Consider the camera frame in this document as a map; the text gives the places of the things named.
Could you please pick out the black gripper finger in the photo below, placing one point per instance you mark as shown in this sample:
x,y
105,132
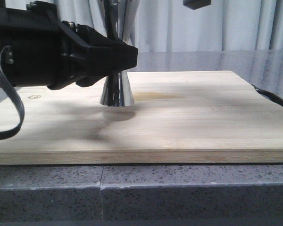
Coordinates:
x,y
196,4
102,57

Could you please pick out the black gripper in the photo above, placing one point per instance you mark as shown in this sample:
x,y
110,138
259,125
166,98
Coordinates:
x,y
37,46

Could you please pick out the steel double jigger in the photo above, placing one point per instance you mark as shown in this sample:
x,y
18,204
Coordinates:
x,y
118,18

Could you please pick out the grey curtain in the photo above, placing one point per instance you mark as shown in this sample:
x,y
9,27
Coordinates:
x,y
169,26

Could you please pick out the wooden cutting board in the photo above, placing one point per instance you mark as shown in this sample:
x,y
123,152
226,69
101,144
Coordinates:
x,y
177,117

